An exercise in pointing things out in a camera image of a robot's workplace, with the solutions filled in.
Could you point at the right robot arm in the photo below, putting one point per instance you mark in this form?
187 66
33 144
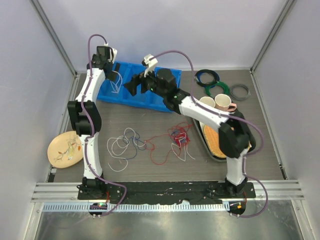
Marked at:
234 134

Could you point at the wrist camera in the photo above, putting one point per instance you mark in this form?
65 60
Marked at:
106 53
149 62

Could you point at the beige painted plate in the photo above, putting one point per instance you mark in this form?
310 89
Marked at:
65 150

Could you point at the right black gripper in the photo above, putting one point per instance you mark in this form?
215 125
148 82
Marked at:
137 79

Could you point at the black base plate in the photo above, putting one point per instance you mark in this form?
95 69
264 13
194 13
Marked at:
166 192

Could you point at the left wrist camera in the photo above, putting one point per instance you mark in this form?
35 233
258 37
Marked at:
106 53

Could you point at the yellow mug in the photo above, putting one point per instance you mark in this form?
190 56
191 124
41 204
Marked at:
207 100

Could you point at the slotted cable duct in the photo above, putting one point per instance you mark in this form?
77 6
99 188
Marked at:
98 207

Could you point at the black tray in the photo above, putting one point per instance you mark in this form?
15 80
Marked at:
200 128

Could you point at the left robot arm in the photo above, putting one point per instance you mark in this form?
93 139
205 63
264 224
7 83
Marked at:
86 122

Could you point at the pink mug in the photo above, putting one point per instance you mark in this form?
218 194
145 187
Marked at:
224 103

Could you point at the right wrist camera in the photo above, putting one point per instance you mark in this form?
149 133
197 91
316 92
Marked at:
149 62

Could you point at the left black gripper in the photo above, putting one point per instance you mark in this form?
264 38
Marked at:
112 75

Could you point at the orange woven basket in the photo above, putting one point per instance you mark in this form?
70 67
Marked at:
212 140

